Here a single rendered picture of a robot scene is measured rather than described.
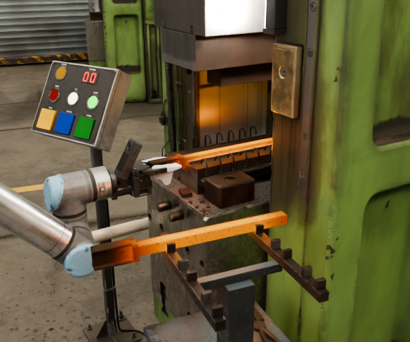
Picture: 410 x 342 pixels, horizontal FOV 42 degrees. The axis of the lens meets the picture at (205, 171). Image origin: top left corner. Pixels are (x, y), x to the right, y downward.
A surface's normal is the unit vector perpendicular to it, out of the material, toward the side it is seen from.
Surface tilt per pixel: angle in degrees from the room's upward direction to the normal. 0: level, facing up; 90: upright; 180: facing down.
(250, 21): 90
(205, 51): 90
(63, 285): 0
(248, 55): 90
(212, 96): 90
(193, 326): 0
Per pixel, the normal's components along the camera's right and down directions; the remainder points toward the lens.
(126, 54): 0.22, 0.36
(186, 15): -0.86, 0.19
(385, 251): 0.51, 0.31
